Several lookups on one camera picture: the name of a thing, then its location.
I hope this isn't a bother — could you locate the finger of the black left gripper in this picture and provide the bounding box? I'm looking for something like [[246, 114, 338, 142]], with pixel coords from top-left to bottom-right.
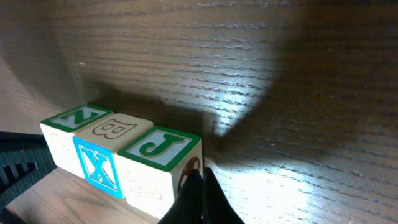
[[1, 131, 57, 209]]

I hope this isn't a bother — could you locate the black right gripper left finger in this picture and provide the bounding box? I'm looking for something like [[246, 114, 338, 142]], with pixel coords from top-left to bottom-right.
[[158, 170, 202, 224]]

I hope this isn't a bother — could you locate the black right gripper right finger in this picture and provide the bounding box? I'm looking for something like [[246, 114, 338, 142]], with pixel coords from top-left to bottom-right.
[[201, 167, 244, 224]]

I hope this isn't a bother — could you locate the red dinosaur picture block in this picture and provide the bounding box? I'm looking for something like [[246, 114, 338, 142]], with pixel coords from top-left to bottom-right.
[[40, 105, 114, 178]]

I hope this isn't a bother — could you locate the yellow picture block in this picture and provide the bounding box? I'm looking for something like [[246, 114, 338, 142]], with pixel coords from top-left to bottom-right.
[[116, 126, 203, 219]]

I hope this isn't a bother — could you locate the blue letter X block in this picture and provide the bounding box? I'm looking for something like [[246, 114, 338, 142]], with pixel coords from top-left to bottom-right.
[[73, 113, 154, 199]]

